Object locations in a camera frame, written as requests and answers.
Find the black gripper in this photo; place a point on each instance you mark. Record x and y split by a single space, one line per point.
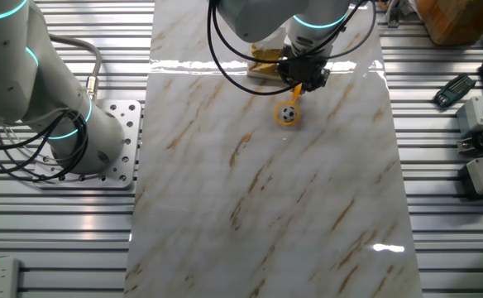
303 66

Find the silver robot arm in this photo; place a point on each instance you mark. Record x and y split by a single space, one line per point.
14 78

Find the small black white soccer ball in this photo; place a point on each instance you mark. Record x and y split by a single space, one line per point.
289 113

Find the gold tissue pack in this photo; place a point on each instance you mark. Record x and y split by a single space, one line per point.
264 58

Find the white marble pattern mat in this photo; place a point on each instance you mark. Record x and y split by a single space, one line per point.
266 207

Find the brown cardboard box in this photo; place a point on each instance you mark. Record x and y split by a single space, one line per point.
460 20

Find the grey junction box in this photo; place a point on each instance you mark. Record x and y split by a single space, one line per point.
473 113

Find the grey metal bracket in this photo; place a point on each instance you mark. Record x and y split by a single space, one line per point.
393 14

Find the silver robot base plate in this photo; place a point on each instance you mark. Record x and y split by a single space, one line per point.
130 124

